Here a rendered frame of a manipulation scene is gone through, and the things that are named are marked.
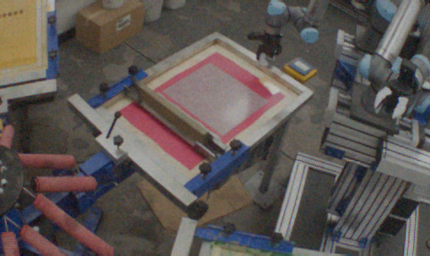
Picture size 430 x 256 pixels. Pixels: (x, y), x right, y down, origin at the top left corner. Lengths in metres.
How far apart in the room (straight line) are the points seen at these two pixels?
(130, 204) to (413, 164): 1.73
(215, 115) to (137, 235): 1.02
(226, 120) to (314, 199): 1.01
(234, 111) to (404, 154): 0.76
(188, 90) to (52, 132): 1.43
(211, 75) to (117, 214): 1.07
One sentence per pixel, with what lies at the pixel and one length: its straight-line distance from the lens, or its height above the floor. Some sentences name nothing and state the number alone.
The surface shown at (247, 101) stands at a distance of 2.10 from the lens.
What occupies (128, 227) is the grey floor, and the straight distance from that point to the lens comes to 2.78.
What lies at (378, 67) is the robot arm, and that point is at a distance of 1.44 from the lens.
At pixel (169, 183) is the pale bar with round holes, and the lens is 1.65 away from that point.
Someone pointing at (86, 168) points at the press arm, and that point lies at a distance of 1.69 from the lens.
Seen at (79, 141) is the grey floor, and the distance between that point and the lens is 3.21.
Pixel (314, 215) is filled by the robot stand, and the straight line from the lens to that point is 2.75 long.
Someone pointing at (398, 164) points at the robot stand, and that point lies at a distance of 1.81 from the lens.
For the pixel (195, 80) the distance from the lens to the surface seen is 2.16.
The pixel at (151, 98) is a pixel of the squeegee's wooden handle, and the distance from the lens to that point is 1.92.
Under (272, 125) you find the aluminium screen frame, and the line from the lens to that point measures 1.97.
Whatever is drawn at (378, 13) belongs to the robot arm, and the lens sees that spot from 2.15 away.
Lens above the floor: 2.34
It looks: 44 degrees down
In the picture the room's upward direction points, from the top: 11 degrees clockwise
